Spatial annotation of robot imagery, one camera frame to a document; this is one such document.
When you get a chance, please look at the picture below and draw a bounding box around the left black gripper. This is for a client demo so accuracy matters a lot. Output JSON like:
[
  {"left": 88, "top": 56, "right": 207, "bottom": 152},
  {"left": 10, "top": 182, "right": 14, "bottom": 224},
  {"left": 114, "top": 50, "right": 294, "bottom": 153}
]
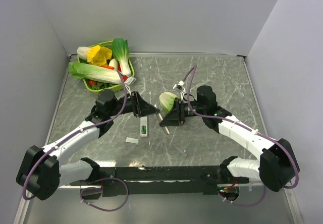
[{"left": 108, "top": 90, "right": 159, "bottom": 117}]

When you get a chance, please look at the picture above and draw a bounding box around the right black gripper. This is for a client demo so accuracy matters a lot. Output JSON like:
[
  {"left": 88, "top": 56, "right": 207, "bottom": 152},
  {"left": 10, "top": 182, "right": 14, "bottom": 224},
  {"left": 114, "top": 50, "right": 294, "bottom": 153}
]
[{"left": 159, "top": 97, "right": 206, "bottom": 127}]

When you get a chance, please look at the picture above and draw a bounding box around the long white remote control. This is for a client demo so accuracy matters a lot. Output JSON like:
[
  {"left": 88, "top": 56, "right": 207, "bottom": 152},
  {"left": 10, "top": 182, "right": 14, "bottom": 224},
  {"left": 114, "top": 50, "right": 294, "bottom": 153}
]
[{"left": 140, "top": 117, "right": 148, "bottom": 138}]

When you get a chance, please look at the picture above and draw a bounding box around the white universal AC remote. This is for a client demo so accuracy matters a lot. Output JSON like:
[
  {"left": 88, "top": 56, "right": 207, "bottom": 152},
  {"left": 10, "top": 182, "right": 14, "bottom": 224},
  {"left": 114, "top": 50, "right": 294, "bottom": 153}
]
[{"left": 154, "top": 104, "right": 171, "bottom": 135}]

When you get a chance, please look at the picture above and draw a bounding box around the white battery cover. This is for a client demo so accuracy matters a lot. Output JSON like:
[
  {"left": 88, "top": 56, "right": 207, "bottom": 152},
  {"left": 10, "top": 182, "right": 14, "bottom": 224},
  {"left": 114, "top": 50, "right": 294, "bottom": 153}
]
[{"left": 126, "top": 137, "right": 139, "bottom": 144}]

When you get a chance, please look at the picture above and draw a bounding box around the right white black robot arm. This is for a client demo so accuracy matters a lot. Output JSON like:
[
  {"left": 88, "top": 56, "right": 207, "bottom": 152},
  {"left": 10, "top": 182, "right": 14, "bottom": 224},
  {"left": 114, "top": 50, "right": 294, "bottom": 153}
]
[{"left": 159, "top": 85, "right": 300, "bottom": 192}]

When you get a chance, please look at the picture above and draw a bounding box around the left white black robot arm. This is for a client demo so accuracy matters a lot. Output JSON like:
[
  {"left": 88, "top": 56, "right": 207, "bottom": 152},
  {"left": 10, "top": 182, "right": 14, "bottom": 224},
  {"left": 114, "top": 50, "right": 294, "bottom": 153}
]
[{"left": 16, "top": 89, "right": 160, "bottom": 200}]

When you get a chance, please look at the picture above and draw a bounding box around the green napa cabbage half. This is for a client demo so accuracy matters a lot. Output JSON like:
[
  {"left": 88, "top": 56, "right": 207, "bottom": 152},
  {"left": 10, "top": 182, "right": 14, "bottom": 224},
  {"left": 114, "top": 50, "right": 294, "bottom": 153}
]
[{"left": 159, "top": 92, "right": 178, "bottom": 113}]

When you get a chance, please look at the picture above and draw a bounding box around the green plastic basket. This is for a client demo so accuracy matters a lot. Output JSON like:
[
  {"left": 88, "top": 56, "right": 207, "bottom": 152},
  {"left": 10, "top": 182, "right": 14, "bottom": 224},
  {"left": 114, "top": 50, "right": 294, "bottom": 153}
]
[{"left": 70, "top": 38, "right": 135, "bottom": 93}]

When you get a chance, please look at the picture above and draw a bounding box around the white radish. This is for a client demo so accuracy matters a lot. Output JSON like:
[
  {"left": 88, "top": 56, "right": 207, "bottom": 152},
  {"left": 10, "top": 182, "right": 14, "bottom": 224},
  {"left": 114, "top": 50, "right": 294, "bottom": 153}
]
[{"left": 108, "top": 59, "right": 119, "bottom": 70}]

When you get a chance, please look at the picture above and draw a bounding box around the red chili pepper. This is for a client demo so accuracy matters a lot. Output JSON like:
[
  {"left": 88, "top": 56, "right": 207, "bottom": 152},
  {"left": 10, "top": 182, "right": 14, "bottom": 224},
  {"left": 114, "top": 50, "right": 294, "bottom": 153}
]
[{"left": 100, "top": 66, "right": 115, "bottom": 70}]

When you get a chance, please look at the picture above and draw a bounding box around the green white bok choy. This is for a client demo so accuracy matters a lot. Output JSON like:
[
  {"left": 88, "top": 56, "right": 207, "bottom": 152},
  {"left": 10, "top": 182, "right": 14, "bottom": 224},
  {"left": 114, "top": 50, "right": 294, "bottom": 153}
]
[{"left": 112, "top": 38, "right": 132, "bottom": 77}]

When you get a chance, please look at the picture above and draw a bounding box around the long green white cabbage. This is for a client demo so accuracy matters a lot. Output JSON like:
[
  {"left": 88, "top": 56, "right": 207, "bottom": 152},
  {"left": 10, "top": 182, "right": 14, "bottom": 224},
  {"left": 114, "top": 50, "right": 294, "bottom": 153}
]
[{"left": 69, "top": 62, "right": 122, "bottom": 84}]

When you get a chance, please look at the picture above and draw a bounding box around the yellow leafed cabbage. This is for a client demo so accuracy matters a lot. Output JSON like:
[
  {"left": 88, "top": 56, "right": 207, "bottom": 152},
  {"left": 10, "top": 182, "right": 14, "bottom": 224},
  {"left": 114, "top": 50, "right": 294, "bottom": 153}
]
[{"left": 77, "top": 45, "right": 112, "bottom": 66}]

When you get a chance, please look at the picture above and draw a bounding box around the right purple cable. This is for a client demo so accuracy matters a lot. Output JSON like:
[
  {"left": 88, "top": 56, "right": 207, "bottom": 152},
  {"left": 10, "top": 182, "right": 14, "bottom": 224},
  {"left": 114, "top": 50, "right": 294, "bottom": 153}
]
[{"left": 182, "top": 65, "right": 301, "bottom": 207}]

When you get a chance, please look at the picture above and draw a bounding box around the purple cable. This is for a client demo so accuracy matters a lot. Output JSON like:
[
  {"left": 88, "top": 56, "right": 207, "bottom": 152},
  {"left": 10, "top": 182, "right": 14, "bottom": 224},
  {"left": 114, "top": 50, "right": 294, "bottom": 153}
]
[
  {"left": 182, "top": 65, "right": 301, "bottom": 207},
  {"left": 22, "top": 70, "right": 130, "bottom": 211}
]

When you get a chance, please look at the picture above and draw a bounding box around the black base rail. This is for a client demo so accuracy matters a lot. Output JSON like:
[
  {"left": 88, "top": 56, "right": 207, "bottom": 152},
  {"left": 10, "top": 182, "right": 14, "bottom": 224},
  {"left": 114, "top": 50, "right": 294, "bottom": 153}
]
[{"left": 71, "top": 165, "right": 249, "bottom": 197}]

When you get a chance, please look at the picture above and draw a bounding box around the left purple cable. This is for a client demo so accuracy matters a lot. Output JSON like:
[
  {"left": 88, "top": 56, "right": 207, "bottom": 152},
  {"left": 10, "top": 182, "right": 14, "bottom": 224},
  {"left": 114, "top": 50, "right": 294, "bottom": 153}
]
[{"left": 22, "top": 70, "right": 130, "bottom": 211}]

